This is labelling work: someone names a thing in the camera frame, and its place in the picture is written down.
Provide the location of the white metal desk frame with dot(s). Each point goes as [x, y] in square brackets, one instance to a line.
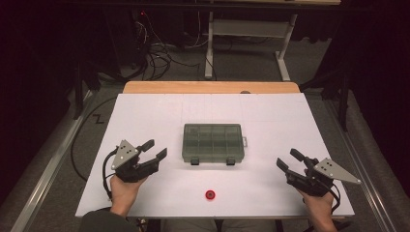
[248, 28]

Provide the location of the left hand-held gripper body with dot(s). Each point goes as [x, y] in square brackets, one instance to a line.
[124, 155]

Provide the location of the white table cover board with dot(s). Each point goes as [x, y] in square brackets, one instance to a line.
[154, 112]

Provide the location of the person's leg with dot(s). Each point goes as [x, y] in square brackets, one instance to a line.
[248, 226]
[190, 226]

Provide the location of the small red round part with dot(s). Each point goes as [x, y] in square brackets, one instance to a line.
[210, 194]

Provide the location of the person's right hand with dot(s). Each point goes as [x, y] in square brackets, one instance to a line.
[319, 206]

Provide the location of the person's left hand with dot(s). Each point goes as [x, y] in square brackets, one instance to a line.
[124, 193]

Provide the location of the person's right leg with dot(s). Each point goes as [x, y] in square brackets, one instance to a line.
[248, 226]

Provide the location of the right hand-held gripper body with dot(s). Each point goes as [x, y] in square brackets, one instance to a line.
[332, 170]

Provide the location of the aluminium floor rail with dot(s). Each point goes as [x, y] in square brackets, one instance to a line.
[366, 175]
[48, 174]

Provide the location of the black metal stand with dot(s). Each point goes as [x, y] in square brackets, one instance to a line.
[344, 103]
[78, 90]

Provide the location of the grey translucent compartment box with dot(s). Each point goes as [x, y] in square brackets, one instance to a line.
[212, 141]

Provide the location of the person's left leg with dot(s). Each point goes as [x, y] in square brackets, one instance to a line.
[190, 226]

